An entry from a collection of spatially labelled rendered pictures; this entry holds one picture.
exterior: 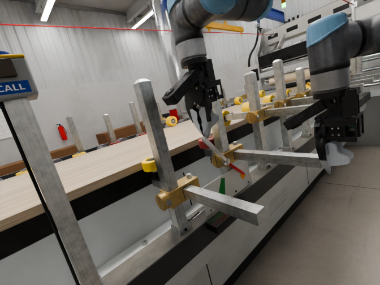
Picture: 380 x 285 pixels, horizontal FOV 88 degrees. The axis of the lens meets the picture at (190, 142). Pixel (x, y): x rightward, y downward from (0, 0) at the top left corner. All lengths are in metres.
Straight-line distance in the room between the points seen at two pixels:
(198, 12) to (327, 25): 0.26
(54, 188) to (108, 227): 0.34
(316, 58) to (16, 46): 7.88
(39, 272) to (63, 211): 0.32
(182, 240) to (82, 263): 0.25
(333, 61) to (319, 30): 0.07
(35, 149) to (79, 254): 0.24
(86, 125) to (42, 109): 1.32
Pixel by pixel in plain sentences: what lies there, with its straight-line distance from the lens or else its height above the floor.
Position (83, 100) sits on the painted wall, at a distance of 7.97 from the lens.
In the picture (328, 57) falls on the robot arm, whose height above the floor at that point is 1.10.
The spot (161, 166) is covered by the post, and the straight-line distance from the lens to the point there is 0.55.
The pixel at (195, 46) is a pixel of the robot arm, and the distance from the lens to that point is 0.54.
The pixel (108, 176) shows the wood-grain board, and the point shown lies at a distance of 0.71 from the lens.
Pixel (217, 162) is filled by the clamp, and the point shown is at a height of 0.85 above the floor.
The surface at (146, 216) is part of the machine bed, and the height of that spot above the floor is 0.69.
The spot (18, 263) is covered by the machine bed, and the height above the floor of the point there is 0.77.
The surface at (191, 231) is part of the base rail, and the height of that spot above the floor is 0.70.
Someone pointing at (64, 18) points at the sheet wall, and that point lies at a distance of 8.76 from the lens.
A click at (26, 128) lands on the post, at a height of 1.10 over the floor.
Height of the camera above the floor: 1.08
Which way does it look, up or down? 12 degrees down
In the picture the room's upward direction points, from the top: 13 degrees counter-clockwise
